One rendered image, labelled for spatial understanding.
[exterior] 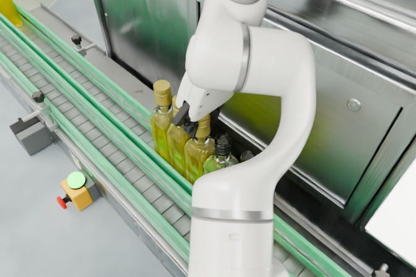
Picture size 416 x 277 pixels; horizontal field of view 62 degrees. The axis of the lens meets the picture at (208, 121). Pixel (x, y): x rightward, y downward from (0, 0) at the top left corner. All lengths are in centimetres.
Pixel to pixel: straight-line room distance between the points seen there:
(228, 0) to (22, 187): 90
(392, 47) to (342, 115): 15
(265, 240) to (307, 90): 16
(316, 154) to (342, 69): 21
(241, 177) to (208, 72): 11
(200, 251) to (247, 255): 4
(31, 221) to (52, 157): 21
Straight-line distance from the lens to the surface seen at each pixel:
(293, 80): 39
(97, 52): 132
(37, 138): 118
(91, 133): 103
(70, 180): 99
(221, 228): 34
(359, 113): 58
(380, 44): 52
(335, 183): 72
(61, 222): 105
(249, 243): 34
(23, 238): 107
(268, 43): 38
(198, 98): 52
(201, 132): 65
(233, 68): 36
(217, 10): 40
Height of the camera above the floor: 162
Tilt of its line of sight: 47 degrees down
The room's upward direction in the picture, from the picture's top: straight up
